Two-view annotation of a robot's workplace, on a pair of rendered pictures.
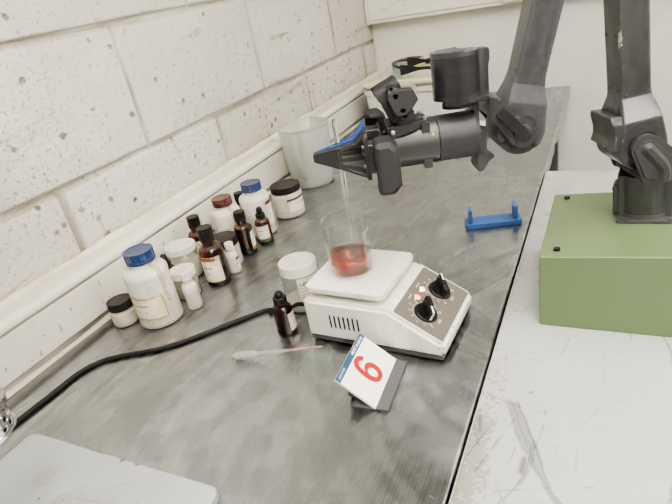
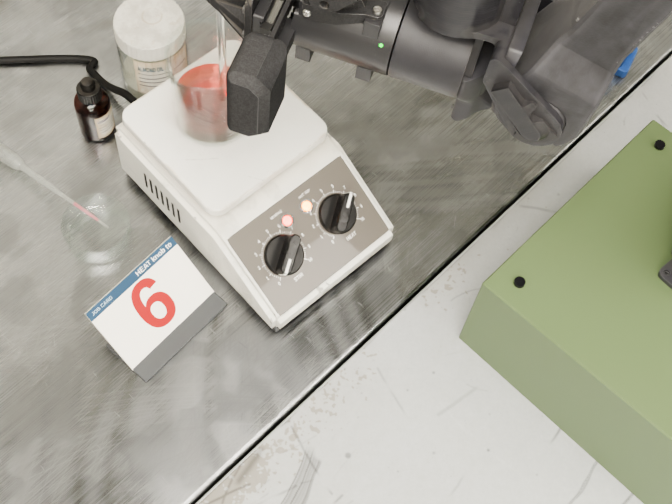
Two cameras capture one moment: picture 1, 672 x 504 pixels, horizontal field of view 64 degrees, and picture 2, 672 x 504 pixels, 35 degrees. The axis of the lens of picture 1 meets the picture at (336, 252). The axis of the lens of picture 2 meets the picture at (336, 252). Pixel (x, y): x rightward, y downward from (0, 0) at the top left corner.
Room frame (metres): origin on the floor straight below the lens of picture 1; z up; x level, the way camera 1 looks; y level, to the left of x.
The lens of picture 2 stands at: (0.23, -0.19, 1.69)
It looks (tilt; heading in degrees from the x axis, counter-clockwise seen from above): 63 degrees down; 7
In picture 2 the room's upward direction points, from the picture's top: 8 degrees clockwise
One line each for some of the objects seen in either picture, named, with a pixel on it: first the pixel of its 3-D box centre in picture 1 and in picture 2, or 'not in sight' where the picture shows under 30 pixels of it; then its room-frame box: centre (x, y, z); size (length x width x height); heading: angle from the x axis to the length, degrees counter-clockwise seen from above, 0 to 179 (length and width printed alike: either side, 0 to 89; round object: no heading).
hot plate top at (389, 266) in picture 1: (360, 271); (225, 124); (0.67, -0.03, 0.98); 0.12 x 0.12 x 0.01; 57
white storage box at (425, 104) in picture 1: (424, 90); not in sight; (1.83, -0.39, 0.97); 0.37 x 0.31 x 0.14; 151
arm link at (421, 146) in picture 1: (403, 143); (339, 11); (0.66, -0.11, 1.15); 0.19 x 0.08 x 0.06; 176
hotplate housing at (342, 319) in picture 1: (381, 299); (247, 174); (0.65, -0.05, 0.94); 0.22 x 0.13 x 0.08; 57
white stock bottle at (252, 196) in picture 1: (256, 207); not in sight; (1.07, 0.15, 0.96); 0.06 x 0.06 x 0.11
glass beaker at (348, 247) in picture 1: (347, 246); (208, 89); (0.67, -0.02, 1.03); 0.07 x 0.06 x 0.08; 152
